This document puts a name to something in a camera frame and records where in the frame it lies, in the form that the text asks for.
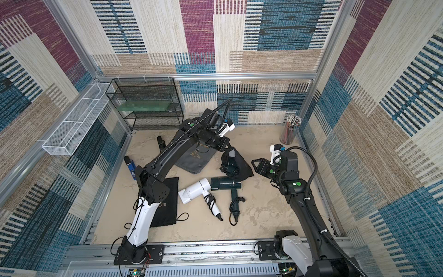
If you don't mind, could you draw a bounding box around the black hair dryer bag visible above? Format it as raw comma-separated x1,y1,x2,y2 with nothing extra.
220,147,254,181

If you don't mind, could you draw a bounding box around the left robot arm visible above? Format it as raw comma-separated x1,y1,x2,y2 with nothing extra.
116,108,229,264

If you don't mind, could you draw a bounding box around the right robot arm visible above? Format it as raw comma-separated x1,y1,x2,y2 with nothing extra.
251,147,365,277

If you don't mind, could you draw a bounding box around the grey hair dryer bag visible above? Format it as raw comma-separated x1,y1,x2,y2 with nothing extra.
175,143,216,174

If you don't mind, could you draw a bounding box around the white hair dryer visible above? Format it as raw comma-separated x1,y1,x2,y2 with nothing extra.
178,178,223,221

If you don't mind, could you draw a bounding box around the striped pencil cup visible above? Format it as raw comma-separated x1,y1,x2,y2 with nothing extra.
280,114,302,145

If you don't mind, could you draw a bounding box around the black bag front left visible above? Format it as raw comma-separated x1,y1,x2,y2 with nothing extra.
150,177,189,228

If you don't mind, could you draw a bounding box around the green tray on shelf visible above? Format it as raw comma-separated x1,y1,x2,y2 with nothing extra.
117,100,171,112

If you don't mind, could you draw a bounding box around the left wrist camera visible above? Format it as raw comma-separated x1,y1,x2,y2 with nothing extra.
217,119,235,137

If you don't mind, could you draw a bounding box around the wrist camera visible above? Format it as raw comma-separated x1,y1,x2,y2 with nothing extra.
270,144,286,165
217,119,235,137

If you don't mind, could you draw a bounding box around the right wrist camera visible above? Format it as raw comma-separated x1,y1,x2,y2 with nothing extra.
270,144,286,165

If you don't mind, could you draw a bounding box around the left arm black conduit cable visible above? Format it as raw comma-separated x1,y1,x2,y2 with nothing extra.
152,99,232,167

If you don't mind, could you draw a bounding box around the black wire mesh shelf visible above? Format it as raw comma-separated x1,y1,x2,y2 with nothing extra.
106,77,184,131

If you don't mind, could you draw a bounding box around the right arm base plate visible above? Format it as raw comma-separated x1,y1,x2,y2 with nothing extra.
253,240,288,261

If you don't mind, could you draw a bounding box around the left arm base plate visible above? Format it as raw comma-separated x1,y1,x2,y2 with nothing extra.
114,244,165,266

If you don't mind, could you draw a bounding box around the white wire mesh basket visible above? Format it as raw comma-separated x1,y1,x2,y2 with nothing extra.
42,83,109,156

